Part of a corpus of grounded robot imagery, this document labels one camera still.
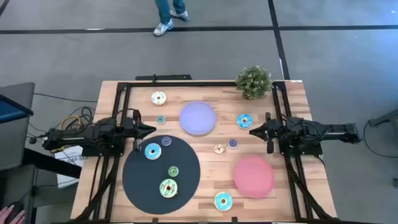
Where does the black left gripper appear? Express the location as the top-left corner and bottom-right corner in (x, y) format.
(131, 109), (157, 152)

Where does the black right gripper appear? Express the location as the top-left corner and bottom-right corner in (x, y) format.
(249, 111), (280, 154)

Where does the large blue donut white drizzle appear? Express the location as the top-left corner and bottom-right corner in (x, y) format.
(236, 113), (254, 130)

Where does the large light blue donut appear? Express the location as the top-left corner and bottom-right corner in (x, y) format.
(144, 142), (162, 161)

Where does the large white frosted donut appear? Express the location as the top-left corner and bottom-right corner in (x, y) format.
(150, 91), (167, 106)

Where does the large green frosted donut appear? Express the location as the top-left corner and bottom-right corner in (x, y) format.
(159, 178), (179, 199)

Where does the large blue sprinkled donut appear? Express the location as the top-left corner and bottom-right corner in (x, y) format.
(213, 191), (234, 212)

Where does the pink round plate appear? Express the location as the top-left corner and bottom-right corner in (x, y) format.
(233, 155), (275, 199)

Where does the small potted green plant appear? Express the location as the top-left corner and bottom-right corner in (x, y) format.
(235, 64), (274, 101)

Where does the purple round plate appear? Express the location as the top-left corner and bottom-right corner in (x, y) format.
(178, 101), (218, 136)

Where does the black mounting bar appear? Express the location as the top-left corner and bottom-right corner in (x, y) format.
(135, 73), (193, 81)

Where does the round dark woven placemat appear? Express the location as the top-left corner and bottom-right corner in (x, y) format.
(122, 134), (201, 215)

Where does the white cardboard box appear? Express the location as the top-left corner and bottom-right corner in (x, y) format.
(54, 145), (84, 189)

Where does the person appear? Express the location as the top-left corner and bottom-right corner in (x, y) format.
(152, 0), (190, 37)

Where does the grey metal stand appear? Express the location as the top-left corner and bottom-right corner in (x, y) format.
(368, 108), (398, 128)

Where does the dark framed computer screen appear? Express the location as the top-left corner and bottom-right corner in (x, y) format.
(0, 95), (34, 124)

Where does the black computer mouse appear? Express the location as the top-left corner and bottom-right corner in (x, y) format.
(6, 201), (25, 218)

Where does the person's hand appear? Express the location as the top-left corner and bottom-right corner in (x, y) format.
(0, 205), (26, 224)

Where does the black metal table frame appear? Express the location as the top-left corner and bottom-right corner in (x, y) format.
(74, 81), (338, 223)

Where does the yellow cable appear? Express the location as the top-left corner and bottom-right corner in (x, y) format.
(58, 114), (82, 131)

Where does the thin black floor cable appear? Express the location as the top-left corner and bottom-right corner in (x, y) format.
(33, 92), (99, 103)

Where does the black power cable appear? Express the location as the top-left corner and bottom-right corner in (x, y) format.
(362, 119), (398, 159)

